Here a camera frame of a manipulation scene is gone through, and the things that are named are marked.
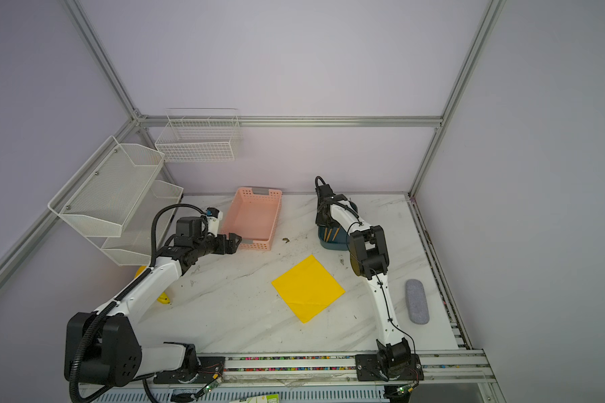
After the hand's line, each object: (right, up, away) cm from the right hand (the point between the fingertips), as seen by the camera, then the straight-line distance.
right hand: (324, 222), depth 108 cm
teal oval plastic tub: (+4, -7, -4) cm, 9 cm away
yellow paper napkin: (-7, -24, -17) cm, 31 cm away
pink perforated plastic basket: (-34, +3, +8) cm, 35 cm away
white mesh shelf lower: (-51, -1, -42) cm, 66 cm away
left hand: (-35, -6, -22) cm, 42 cm away
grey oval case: (+30, -29, -26) cm, 49 cm away
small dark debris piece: (-17, -7, -4) cm, 19 cm away
